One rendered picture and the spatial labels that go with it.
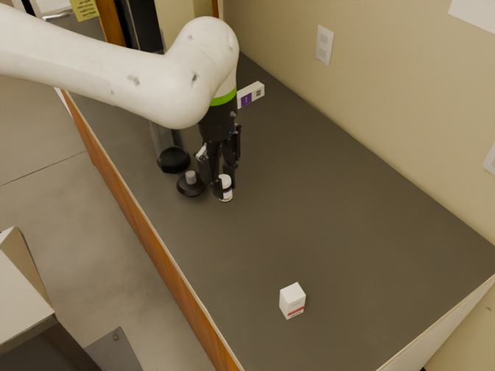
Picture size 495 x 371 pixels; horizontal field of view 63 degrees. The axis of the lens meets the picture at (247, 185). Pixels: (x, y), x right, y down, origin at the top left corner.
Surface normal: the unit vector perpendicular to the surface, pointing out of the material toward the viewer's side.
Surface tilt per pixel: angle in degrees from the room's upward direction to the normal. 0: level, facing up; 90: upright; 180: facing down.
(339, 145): 0
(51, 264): 0
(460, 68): 90
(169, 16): 90
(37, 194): 0
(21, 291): 90
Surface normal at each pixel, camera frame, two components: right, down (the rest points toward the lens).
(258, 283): -0.04, -0.67
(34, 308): 0.59, 0.58
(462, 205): -0.83, 0.43
